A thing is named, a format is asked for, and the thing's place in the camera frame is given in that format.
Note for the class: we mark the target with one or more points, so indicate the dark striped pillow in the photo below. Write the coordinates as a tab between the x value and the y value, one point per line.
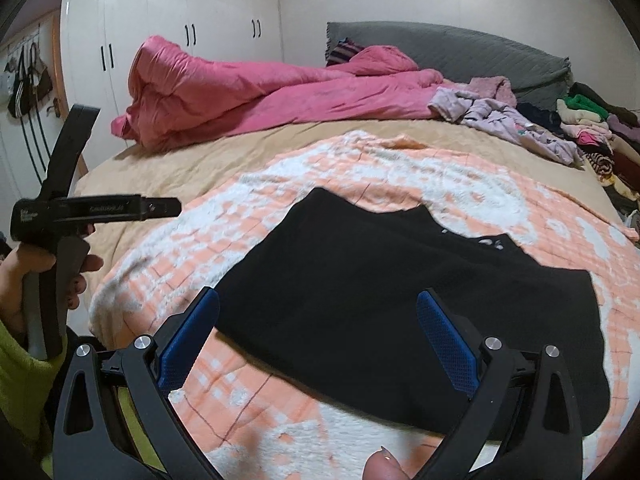
345	52

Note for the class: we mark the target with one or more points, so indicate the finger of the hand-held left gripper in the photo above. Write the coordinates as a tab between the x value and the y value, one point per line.
162	208

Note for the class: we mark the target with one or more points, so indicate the person's left hand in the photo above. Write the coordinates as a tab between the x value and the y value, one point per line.
15	280

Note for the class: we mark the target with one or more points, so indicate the person's left forearm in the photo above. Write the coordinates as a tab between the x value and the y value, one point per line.
25	385

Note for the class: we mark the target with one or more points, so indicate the black t-shirt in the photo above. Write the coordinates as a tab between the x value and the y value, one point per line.
380	285

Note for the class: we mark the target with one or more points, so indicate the orange and white patterned blanket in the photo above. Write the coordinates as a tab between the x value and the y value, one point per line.
350	160

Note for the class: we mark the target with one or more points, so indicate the beige bed sheet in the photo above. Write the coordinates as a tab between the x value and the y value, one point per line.
200	160

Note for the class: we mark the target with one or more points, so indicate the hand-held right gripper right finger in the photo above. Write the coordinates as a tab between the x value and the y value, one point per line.
445	345

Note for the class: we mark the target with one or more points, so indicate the pink duvet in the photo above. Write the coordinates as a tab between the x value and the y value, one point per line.
250	95

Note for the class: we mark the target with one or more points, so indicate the white glossy wardrobe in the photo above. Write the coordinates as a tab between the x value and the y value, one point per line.
175	25

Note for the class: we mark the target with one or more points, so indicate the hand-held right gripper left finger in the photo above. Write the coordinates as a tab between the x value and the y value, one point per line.
190	335

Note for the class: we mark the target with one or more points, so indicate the brown hanging bag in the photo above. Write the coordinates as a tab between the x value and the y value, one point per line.
42	77

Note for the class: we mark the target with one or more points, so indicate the lilac printed garment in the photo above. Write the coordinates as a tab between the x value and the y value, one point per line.
500	120

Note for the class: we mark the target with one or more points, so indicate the pink fluffy garment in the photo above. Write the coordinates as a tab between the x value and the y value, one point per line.
492	89

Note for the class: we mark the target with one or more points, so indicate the pile of mixed clothes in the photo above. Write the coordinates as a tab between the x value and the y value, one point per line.
600	130

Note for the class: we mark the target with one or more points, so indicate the black hanging bag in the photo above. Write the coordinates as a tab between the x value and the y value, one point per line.
20	90

